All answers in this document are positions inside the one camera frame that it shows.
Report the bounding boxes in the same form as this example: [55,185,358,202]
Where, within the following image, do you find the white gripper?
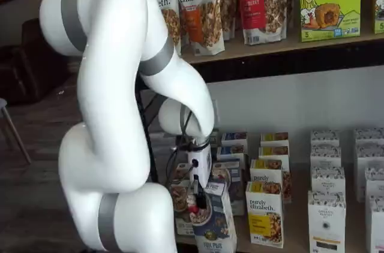
[187,144,214,209]

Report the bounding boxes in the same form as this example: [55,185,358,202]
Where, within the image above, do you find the blue and white oatmeal box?
[211,159,245,216]
[191,174,238,253]

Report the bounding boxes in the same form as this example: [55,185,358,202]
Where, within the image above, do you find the blue white granola box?
[216,144,248,164]
[221,132,249,147]

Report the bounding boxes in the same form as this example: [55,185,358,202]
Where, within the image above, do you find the yellow white granola box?
[258,144,290,162]
[250,159,292,204]
[260,132,289,147]
[245,180,285,249]

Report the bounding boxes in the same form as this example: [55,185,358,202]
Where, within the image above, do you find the light wooden shelf board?
[185,32,384,67]
[175,141,384,253]

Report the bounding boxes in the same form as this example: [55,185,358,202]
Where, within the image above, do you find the white patterned-top box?
[364,167,384,203]
[353,128,384,147]
[353,144,384,203]
[308,190,347,253]
[310,144,342,168]
[310,166,346,194]
[368,195,384,253]
[310,129,340,147]

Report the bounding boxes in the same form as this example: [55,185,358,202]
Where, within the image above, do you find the black metal shelf rack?
[104,0,384,253]

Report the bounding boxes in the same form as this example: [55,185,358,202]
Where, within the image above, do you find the green Bobo's apple pie box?
[299,0,362,43]

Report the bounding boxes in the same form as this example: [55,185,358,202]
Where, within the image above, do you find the blue label granola bag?
[137,0,182,56]

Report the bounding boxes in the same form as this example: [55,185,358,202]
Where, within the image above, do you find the red label granola bag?
[232,0,288,46]

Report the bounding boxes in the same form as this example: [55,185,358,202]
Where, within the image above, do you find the dark brown armchair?
[0,18,80,107]

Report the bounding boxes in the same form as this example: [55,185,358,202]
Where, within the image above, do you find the grey chair wooden legs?
[0,98,32,165]

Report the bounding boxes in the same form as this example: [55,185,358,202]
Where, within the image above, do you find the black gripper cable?
[166,109,200,188]

